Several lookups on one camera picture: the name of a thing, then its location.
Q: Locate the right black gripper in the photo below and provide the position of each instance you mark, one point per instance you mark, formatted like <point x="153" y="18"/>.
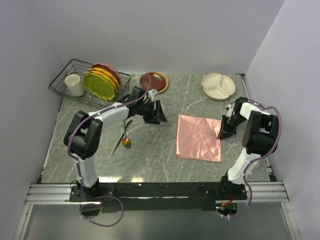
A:
<point x="225" y="131"/>

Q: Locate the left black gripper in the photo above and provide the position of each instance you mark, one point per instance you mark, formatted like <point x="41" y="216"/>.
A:
<point x="155" y="116"/>

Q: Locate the pink satin napkin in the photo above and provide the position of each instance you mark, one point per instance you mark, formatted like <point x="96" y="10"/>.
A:
<point x="197" y="138"/>

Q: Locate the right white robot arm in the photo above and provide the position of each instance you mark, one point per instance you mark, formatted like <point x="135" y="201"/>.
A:
<point x="260" y="139"/>

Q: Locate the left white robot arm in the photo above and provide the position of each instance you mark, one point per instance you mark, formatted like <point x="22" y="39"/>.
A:
<point x="84" y="132"/>

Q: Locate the black utensil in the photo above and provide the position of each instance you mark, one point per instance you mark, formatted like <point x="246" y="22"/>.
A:
<point x="120" y="142"/>

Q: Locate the dark red decorated plate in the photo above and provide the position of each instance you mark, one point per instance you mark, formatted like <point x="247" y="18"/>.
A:
<point x="154" y="80"/>

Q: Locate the iridescent metal spoon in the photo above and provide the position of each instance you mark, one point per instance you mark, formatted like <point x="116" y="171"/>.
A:
<point x="126" y="142"/>

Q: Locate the cream divided plate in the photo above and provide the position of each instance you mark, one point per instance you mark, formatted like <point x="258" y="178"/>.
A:
<point x="217" y="86"/>

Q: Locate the green polka dot plate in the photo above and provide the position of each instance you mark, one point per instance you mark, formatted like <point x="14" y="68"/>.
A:
<point x="99" y="86"/>

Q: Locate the orange plate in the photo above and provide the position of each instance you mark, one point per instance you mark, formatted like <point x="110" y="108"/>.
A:
<point x="107" y="75"/>

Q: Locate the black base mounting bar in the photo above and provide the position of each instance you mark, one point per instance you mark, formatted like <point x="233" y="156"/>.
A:
<point x="146" y="196"/>

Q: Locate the dark pink plate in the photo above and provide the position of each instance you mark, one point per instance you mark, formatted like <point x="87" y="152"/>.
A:
<point x="110" y="69"/>

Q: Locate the white cup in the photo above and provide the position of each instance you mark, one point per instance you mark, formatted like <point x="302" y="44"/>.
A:
<point x="74" y="84"/>

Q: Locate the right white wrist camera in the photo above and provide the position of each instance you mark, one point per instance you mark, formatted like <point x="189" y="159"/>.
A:
<point x="230" y="110"/>

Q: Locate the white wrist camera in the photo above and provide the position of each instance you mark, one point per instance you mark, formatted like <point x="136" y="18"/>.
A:
<point x="230" y="110"/>
<point x="151" y="94"/>

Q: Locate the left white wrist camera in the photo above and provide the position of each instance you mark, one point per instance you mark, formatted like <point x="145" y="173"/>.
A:
<point x="151" y="94"/>

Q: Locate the black wire dish rack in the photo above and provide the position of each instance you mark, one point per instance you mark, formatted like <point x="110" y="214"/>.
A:
<point x="80" y="68"/>

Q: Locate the aluminium frame rail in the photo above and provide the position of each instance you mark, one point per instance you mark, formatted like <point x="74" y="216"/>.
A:
<point x="59" y="194"/>

